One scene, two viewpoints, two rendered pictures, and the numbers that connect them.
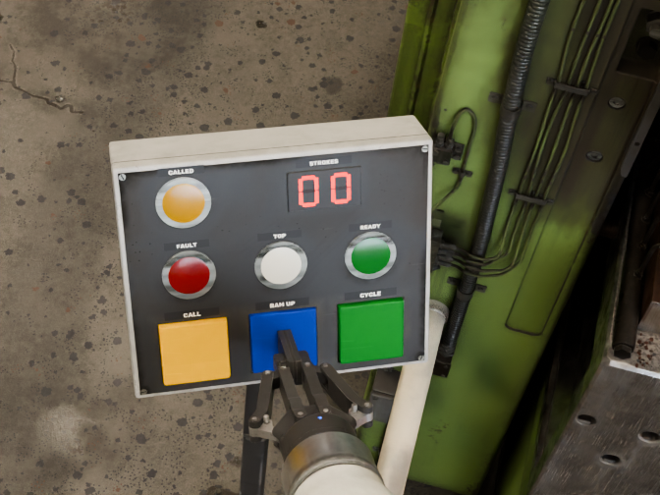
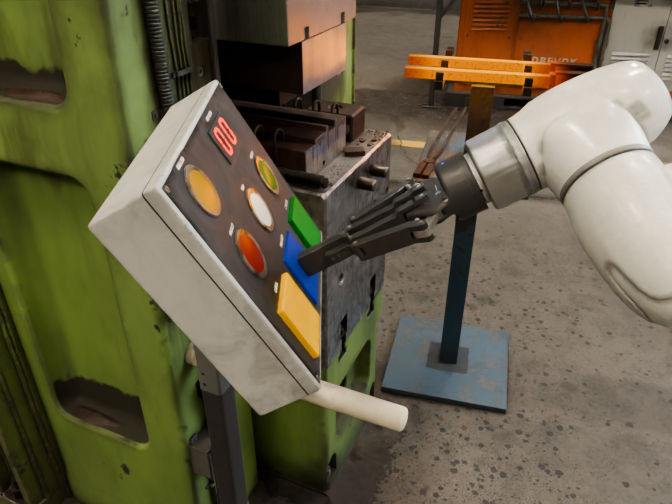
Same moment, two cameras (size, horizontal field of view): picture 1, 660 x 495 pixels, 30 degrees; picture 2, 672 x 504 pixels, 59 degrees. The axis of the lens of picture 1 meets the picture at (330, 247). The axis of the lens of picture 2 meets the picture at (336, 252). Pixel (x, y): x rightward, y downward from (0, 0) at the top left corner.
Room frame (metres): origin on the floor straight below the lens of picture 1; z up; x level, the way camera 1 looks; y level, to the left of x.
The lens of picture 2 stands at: (0.46, 0.64, 1.42)
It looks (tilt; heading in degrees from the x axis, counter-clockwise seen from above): 31 degrees down; 287
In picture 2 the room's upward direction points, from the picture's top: straight up
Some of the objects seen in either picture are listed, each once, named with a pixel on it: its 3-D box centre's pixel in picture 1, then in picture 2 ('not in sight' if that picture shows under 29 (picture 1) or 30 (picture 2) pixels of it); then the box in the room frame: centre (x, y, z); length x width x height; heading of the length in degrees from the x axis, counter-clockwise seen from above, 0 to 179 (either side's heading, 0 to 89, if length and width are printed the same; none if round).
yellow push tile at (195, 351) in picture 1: (194, 350); (296, 316); (0.66, 0.13, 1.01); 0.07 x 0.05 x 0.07; 108
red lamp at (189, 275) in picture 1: (189, 275); (251, 253); (0.71, 0.15, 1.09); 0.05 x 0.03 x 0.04; 83
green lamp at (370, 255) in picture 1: (370, 255); (266, 175); (0.77, -0.05, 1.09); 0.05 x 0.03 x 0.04; 83
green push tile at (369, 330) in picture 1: (370, 329); (302, 229); (0.72, -0.06, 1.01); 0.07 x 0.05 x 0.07; 108
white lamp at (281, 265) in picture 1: (281, 265); (260, 209); (0.74, 0.05, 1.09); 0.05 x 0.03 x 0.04; 83
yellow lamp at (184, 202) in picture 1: (183, 202); (202, 190); (0.75, 0.16, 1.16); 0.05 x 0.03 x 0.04; 83
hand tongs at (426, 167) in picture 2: not in sight; (443, 137); (0.65, -1.11, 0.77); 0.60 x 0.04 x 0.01; 87
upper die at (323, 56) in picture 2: not in sight; (233, 46); (1.03, -0.52, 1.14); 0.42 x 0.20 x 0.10; 173
